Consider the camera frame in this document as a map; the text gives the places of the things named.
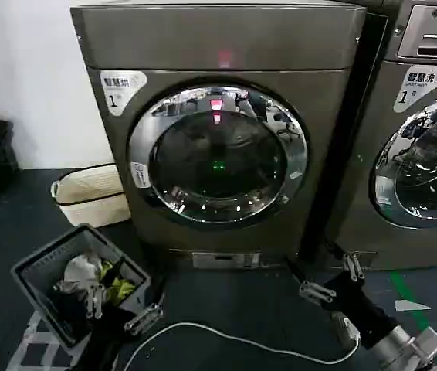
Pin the cream woven basket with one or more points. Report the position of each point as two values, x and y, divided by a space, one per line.
91 197

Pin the silver bottom service panel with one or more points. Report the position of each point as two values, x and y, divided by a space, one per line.
224 259

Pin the yellow-green garment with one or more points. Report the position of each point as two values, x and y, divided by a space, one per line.
124 288

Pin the green floor tape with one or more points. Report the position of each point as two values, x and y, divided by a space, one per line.
399 284

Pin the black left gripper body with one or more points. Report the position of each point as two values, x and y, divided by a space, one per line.
110 348

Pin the grey front-load dryer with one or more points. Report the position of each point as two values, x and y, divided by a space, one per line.
218 35

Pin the dark garment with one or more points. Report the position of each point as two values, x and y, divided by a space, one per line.
68 297

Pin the round chrome glass door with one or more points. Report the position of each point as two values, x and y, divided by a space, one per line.
427 162

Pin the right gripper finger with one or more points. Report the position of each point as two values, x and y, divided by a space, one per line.
317 293
353 266

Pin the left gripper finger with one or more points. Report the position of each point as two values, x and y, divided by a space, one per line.
95 303
143 318

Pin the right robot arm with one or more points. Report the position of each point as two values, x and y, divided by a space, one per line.
400 344

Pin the grey plastic laundry basket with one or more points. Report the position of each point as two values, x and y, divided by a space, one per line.
37 278

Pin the small white door sticker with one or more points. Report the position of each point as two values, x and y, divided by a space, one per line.
140 174

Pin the white paper scrap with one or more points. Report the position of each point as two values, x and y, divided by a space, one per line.
409 305

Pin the round glass dryer door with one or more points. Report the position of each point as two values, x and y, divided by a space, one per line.
218 154

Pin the white cloth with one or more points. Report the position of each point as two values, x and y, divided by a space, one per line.
81 266

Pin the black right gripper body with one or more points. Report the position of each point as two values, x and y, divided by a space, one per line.
361 309

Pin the grey dryer with drawer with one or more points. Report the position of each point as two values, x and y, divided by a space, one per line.
361 216

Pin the white number label sticker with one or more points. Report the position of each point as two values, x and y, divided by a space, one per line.
120 92

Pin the white label with blue print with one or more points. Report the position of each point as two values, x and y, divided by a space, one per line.
421 87

